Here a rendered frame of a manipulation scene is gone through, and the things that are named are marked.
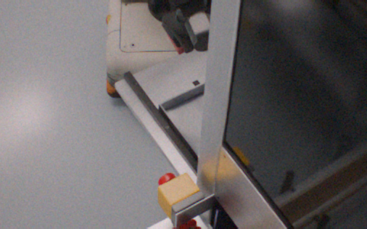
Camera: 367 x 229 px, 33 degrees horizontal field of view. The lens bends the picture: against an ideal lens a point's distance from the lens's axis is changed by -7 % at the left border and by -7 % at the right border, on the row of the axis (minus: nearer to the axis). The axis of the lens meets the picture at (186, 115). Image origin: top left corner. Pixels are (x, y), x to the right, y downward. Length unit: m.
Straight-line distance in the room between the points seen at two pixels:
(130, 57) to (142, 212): 0.60
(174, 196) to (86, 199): 1.21
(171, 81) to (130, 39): 0.94
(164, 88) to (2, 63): 1.44
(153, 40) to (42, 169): 0.68
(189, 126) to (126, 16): 1.17
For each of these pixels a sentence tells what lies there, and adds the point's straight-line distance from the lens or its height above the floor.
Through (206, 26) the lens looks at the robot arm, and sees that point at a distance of 1.27.
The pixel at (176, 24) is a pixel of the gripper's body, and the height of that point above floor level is 1.20.
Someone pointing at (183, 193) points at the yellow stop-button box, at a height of 1.03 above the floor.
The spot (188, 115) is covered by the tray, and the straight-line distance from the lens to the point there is 1.63.
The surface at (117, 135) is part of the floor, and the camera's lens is 2.67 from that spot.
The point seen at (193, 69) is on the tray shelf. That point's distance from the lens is 1.72.
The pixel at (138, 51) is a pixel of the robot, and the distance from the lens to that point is 2.57.
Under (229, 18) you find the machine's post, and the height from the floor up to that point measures 1.52.
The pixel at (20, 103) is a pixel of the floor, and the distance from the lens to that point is 2.83.
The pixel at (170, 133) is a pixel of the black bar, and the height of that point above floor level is 0.90.
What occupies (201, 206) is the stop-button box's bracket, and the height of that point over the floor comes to 1.00.
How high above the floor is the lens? 2.19
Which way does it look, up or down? 54 degrees down
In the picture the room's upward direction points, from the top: 3 degrees clockwise
